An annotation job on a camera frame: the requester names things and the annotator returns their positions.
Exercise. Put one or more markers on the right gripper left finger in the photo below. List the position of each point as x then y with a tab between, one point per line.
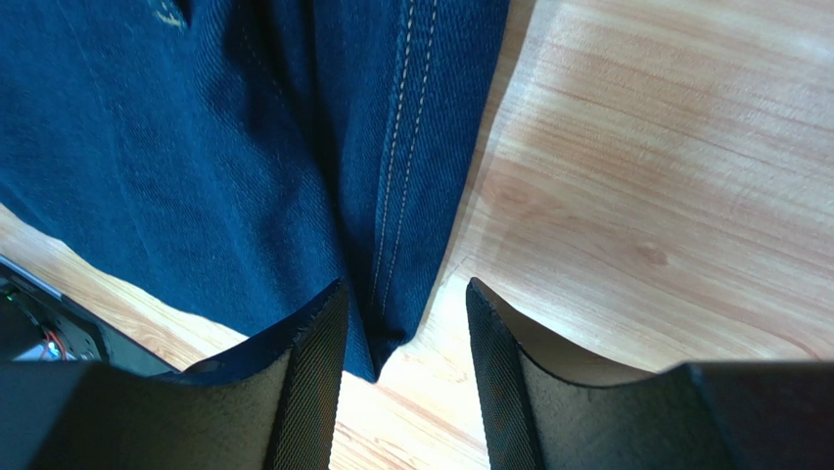
267	403

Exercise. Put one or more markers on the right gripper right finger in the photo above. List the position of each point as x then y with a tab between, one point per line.
548	403

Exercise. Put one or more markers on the dark blue denim skirt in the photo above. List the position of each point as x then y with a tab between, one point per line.
233	158

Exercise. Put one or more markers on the black base cloth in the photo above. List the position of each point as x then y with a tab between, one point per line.
39	323

